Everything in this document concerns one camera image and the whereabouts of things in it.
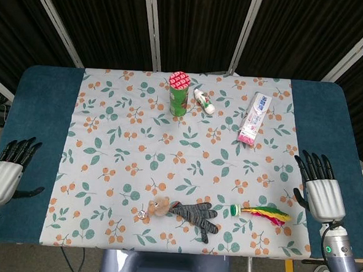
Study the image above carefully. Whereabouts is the fluffy brown bear keychain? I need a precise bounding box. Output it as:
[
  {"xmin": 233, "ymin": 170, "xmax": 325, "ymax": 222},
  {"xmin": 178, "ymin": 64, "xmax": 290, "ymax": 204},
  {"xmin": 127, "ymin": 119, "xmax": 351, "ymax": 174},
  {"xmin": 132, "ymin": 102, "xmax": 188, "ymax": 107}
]
[{"xmin": 136, "ymin": 194, "xmax": 172, "ymax": 221}]

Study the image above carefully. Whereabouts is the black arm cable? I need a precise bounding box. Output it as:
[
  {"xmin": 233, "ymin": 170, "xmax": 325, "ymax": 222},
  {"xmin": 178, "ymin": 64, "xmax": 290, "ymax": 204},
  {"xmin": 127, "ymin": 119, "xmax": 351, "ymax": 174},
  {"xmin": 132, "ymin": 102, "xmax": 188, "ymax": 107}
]
[{"xmin": 318, "ymin": 222, "xmax": 340, "ymax": 272}]

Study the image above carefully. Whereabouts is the floral print tablecloth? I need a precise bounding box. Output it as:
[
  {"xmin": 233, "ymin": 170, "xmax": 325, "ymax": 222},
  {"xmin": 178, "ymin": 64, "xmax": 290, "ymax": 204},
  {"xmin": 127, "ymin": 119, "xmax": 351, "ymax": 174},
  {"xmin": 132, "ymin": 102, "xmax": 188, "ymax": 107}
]
[{"xmin": 38, "ymin": 63, "xmax": 323, "ymax": 262}]

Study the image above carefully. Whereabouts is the small white squeeze bottle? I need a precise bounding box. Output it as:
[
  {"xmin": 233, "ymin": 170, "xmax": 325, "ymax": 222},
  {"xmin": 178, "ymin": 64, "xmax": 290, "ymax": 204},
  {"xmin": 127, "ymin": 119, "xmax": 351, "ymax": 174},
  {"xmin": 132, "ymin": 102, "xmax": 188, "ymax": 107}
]
[{"xmin": 191, "ymin": 87, "xmax": 218, "ymax": 116}]

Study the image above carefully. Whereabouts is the colourful feather shuttlecock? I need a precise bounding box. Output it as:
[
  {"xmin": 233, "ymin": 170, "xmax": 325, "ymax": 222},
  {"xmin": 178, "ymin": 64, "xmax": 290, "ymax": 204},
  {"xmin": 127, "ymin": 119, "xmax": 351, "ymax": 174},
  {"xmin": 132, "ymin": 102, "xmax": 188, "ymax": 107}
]
[{"xmin": 228, "ymin": 202, "xmax": 292, "ymax": 227}]

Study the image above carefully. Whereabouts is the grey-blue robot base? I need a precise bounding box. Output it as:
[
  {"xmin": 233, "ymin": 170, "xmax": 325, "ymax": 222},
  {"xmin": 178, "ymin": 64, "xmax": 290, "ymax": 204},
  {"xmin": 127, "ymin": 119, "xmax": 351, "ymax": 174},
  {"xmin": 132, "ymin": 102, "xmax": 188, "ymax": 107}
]
[{"xmin": 98, "ymin": 247, "xmax": 233, "ymax": 272}]

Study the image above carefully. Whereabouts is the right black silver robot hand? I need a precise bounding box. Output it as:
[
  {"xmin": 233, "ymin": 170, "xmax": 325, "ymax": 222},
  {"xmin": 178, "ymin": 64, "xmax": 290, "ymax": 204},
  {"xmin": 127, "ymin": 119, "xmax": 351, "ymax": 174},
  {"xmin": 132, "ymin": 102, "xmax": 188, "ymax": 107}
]
[{"xmin": 290, "ymin": 148, "xmax": 351, "ymax": 226}]

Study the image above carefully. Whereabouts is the blue fabric table cover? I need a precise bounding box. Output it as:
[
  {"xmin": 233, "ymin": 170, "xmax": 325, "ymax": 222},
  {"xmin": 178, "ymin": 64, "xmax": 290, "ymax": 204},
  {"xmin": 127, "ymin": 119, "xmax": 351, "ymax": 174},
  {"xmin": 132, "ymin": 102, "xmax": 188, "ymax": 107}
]
[{"xmin": 0, "ymin": 62, "xmax": 363, "ymax": 265}]

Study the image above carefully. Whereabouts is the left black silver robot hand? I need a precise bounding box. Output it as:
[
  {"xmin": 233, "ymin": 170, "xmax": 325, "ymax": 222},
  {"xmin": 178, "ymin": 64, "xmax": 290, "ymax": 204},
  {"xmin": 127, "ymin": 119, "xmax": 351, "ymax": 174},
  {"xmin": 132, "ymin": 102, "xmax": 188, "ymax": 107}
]
[{"xmin": 0, "ymin": 134, "xmax": 49, "ymax": 209}]

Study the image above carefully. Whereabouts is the green chip can red lid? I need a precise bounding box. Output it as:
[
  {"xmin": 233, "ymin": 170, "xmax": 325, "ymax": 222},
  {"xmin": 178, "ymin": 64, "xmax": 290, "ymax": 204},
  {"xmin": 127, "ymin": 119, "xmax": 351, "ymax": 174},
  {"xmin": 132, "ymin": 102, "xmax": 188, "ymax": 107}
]
[{"xmin": 166, "ymin": 70, "xmax": 193, "ymax": 118}]

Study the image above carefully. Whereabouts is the grey striped knit glove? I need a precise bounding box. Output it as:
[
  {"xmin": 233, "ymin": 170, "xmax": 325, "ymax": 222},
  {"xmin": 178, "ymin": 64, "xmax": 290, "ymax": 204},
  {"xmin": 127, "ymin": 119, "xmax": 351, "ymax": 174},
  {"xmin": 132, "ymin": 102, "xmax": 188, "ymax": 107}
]
[{"xmin": 167, "ymin": 199, "xmax": 221, "ymax": 246}]

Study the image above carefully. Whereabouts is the pink white toothpaste box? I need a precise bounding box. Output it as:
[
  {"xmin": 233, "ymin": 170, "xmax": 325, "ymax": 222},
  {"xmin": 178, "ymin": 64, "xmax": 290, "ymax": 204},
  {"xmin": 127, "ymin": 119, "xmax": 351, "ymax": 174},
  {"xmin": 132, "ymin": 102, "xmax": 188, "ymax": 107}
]
[{"xmin": 236, "ymin": 90, "xmax": 274, "ymax": 147}]

